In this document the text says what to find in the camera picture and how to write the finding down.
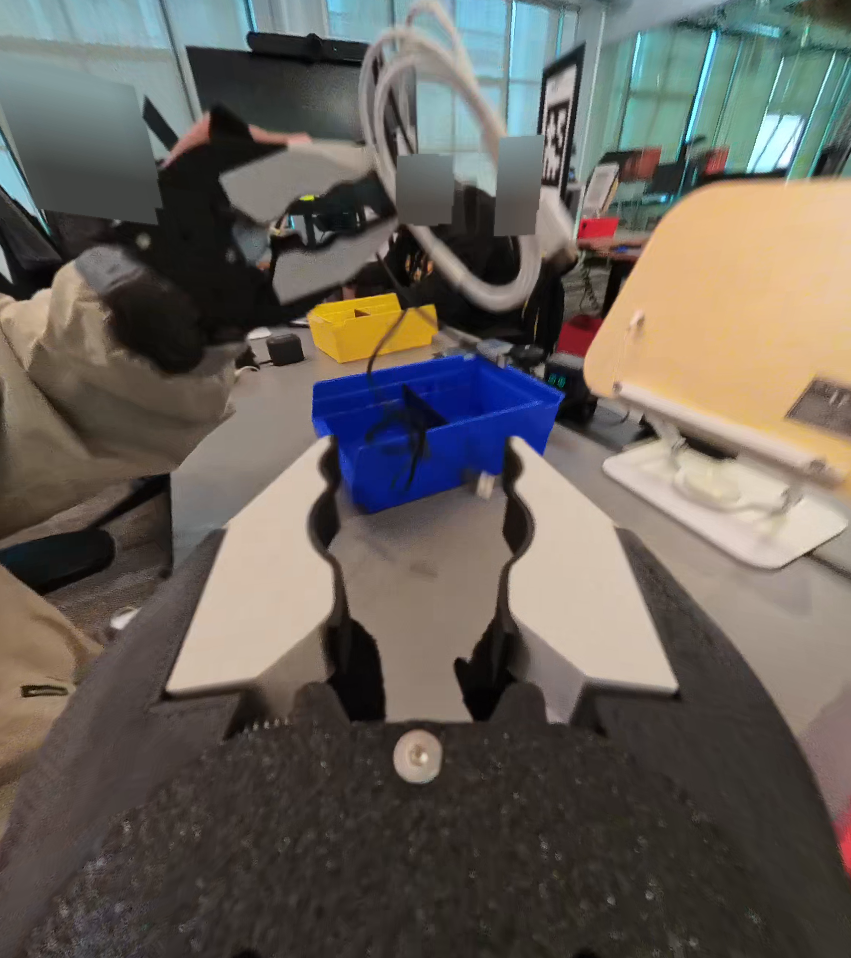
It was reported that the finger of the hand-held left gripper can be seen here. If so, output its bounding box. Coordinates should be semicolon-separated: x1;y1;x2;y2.
219;142;378;223
270;217;399;305

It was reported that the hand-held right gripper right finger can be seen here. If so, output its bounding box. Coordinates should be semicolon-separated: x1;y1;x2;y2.
454;436;681;723

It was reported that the wooden stand with white base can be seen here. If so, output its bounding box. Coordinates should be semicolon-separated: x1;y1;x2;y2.
584;178;851;571

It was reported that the black power station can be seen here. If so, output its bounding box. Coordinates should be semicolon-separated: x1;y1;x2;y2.
545;352;600;426

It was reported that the grey desk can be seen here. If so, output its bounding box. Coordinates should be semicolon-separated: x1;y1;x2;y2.
171;322;851;824

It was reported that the person's left forearm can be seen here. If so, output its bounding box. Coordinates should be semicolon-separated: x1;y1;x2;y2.
0;262;238;540

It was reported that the person's left hand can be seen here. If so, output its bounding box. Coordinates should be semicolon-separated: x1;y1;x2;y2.
162;112;314;169

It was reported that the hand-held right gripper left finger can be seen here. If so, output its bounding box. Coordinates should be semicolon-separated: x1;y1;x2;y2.
164;436;388;723

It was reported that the thin black cable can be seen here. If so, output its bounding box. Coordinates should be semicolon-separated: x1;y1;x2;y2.
366;254;434;496

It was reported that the yellow storage bin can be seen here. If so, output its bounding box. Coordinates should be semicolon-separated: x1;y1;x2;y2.
307;293;440;365

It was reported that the person's beige jacket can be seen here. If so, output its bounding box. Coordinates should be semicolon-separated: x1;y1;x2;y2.
0;509;105;824

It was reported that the blue storage bin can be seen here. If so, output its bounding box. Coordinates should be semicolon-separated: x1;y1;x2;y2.
312;353;566;516

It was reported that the black monitor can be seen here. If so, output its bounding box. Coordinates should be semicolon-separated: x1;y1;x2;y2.
186;31;370;145

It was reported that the framed black-white marker poster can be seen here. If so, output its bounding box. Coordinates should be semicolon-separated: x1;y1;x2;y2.
536;43;588;205

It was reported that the white cable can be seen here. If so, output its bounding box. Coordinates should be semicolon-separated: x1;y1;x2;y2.
358;0;578;311

